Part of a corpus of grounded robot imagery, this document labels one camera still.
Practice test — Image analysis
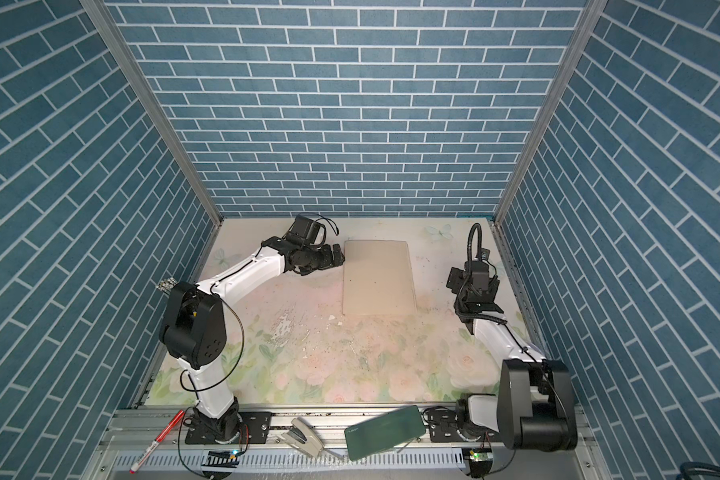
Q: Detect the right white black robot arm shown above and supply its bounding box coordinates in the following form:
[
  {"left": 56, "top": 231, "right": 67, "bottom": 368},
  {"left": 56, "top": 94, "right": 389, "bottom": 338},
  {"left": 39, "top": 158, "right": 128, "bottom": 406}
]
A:
[{"left": 446, "top": 259, "right": 578, "bottom": 452}]

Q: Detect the grey stapler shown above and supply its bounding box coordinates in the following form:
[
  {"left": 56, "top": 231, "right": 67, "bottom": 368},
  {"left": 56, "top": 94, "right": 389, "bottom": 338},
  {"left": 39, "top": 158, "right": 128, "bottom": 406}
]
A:
[{"left": 280, "top": 417, "right": 324, "bottom": 458}]

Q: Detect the coloured pens bundle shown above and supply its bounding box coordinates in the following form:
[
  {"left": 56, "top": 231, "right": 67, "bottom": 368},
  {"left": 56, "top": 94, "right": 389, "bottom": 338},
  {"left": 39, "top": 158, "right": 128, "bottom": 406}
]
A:
[{"left": 157, "top": 277, "right": 177, "bottom": 293}]

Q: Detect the beige cardboard folder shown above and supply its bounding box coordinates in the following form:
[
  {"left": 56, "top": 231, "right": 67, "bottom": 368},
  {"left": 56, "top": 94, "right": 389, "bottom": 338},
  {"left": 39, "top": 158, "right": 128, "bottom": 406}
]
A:
[{"left": 342, "top": 240, "right": 417, "bottom": 316}]

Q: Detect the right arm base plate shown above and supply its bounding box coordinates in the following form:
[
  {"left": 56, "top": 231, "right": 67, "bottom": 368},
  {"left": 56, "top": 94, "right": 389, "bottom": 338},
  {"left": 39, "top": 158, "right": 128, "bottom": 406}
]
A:
[{"left": 421, "top": 406, "right": 499, "bottom": 443}]

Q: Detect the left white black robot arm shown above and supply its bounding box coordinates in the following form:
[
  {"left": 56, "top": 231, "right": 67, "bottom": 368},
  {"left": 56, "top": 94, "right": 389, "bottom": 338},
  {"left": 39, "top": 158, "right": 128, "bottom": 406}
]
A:
[{"left": 159, "top": 213, "right": 345, "bottom": 443}]

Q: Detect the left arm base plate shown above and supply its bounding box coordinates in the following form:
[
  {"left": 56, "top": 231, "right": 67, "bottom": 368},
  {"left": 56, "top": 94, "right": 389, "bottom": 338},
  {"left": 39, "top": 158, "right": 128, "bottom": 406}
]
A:
[{"left": 183, "top": 410, "right": 273, "bottom": 446}]

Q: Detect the red marker pen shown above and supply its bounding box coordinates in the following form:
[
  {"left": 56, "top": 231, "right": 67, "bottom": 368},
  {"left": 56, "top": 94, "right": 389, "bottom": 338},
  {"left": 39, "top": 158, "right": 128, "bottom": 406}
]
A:
[{"left": 129, "top": 410, "right": 186, "bottom": 474}]

